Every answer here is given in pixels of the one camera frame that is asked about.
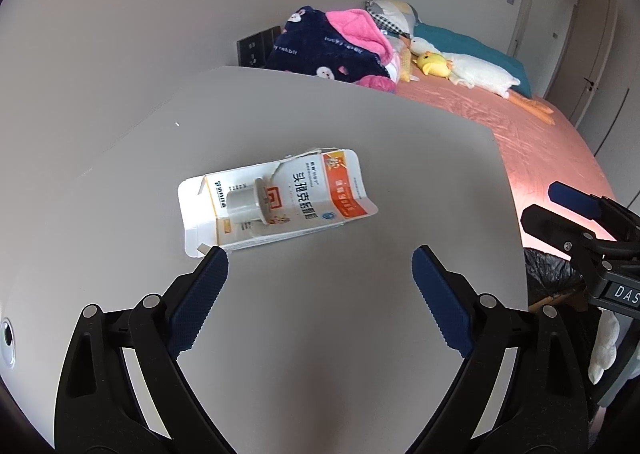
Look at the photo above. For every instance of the person's right hand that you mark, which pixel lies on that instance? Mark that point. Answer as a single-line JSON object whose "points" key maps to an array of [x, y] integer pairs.
{"points": [[605, 344]]}

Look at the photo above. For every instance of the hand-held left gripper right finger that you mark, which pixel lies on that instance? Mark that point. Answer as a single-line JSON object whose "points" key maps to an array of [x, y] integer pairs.
{"points": [[442, 304]]}

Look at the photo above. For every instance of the navy pink fleece garment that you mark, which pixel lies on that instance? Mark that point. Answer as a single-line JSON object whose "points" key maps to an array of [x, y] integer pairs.
{"points": [[310, 43]]}

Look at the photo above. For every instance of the yellow dotted plush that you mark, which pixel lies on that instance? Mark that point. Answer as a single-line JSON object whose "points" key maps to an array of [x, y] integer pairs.
{"points": [[406, 66]]}

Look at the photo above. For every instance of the teal pillow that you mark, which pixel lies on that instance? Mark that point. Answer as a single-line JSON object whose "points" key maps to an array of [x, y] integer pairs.
{"points": [[480, 56]]}

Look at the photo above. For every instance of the bed with pink sheet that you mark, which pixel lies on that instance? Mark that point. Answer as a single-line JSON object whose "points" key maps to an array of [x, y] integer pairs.
{"points": [[525, 153]]}

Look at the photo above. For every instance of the white orange medicine box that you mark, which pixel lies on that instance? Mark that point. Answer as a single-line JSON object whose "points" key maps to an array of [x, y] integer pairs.
{"points": [[320, 194]]}

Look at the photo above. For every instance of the white plastic cap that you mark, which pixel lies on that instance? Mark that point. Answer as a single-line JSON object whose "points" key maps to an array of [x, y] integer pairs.
{"points": [[245, 204]]}

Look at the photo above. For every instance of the black wall socket panel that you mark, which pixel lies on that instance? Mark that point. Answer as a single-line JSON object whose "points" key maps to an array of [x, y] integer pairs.
{"points": [[255, 46]]}

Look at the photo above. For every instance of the patchwork checked pillow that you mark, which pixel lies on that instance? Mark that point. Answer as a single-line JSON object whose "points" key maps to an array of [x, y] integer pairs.
{"points": [[395, 13]]}

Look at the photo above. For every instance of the round silver cabinet fitting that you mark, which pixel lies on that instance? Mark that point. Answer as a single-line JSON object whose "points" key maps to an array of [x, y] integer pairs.
{"points": [[7, 339]]}

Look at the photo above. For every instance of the black trash bag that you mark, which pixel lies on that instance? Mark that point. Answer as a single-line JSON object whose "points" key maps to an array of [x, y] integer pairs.
{"points": [[550, 274]]}

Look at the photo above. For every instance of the grey wardrobe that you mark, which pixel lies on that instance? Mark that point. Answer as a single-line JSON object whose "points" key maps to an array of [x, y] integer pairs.
{"points": [[620, 98]]}

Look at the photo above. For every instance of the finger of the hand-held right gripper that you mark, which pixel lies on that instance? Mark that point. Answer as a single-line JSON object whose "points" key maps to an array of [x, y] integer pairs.
{"points": [[575, 199], [555, 226]]}

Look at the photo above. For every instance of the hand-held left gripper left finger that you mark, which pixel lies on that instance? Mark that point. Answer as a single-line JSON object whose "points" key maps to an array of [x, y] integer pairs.
{"points": [[197, 304]]}

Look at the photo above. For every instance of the white goose plush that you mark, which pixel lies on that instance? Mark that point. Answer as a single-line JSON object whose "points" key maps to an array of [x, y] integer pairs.
{"points": [[480, 71]]}

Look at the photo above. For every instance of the yellow duck plush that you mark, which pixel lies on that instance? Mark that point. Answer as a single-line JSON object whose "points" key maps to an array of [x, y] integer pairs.
{"points": [[434, 64]]}

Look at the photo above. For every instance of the white pink blanket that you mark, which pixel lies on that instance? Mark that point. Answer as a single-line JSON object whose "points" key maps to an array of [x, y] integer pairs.
{"points": [[392, 64]]}

